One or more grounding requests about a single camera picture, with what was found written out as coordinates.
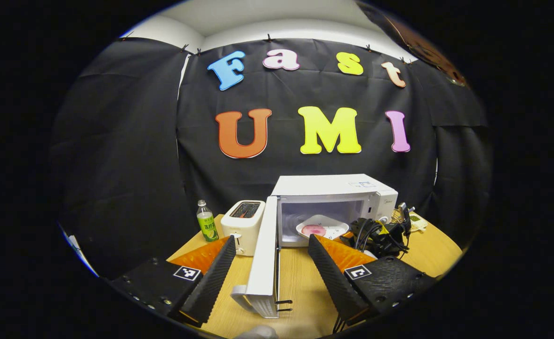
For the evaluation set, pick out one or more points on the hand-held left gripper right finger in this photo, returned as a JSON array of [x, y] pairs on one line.
[[335, 282]]

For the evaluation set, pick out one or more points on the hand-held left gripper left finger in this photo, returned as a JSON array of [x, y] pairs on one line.
[[213, 282]]

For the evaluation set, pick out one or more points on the white square plate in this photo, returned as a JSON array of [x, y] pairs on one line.
[[333, 225]]

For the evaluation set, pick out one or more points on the pink round food slice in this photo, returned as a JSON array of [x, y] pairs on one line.
[[313, 230]]

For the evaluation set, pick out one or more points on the white microwave oven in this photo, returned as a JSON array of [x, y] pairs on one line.
[[333, 186]]

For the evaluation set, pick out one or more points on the white divided grain tray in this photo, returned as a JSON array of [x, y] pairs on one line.
[[419, 222]]

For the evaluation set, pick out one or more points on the green drink bottle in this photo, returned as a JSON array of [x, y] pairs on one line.
[[207, 225]]

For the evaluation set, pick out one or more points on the white toaster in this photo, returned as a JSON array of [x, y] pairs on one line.
[[242, 228]]

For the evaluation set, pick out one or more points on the black backdrop cloth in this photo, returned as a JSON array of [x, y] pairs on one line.
[[281, 94]]

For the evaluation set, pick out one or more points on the dark brown blurred object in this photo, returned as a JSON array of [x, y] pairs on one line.
[[422, 47]]

